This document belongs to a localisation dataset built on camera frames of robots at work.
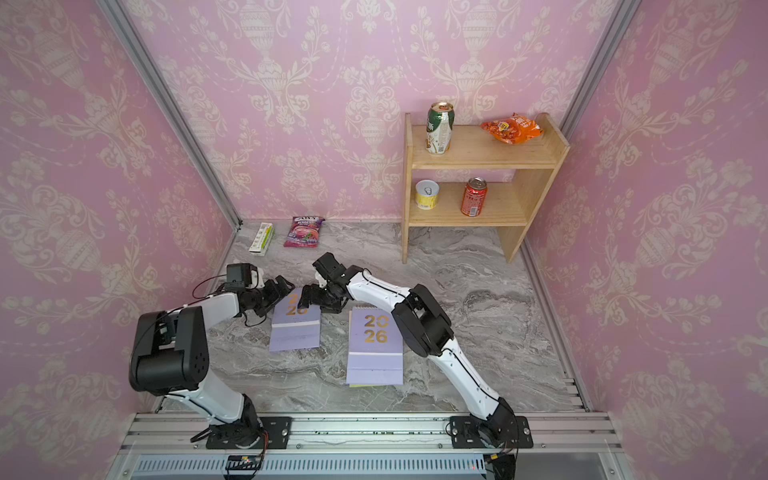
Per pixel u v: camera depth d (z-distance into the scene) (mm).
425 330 586
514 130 750
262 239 1095
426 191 920
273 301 874
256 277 812
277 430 743
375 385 812
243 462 729
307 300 854
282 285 895
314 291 863
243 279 771
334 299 833
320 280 895
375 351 818
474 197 863
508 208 953
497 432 634
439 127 711
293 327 920
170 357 477
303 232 1128
